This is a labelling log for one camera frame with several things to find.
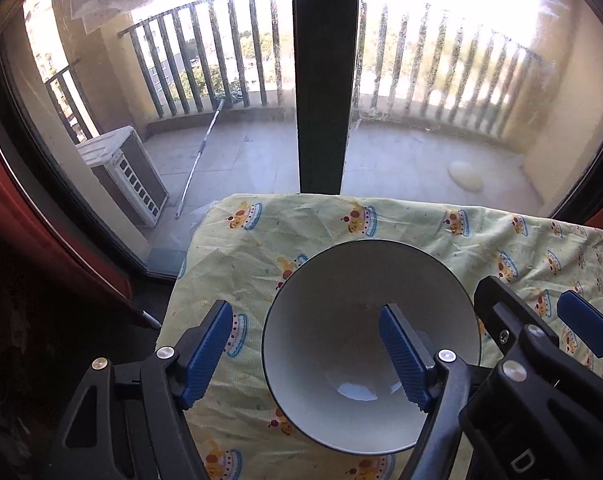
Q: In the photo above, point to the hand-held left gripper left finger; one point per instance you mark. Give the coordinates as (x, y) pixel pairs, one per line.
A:
(206, 355)

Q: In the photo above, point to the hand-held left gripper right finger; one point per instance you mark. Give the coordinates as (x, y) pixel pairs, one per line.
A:
(404, 360)

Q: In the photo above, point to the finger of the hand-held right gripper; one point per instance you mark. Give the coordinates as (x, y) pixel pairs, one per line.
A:
(584, 317)
(501, 310)

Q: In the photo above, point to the cream floral bowl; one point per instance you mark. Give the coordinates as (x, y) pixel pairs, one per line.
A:
(331, 340)

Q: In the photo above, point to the yellow printed tablecloth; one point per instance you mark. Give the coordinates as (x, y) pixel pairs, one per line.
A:
(261, 230)

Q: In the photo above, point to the pale round object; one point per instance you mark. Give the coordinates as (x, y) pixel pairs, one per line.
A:
(466, 175)

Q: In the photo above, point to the white air conditioner unit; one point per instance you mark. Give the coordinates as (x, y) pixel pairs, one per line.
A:
(131, 180)

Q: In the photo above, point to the metal mop pole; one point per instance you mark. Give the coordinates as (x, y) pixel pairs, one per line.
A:
(196, 160)

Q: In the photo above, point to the red curtain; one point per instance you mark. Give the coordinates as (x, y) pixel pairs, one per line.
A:
(11, 195)

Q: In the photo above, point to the balcony railing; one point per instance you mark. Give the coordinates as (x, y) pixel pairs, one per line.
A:
(150, 85)

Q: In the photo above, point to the dark window frame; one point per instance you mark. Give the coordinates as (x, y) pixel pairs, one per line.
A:
(326, 85)

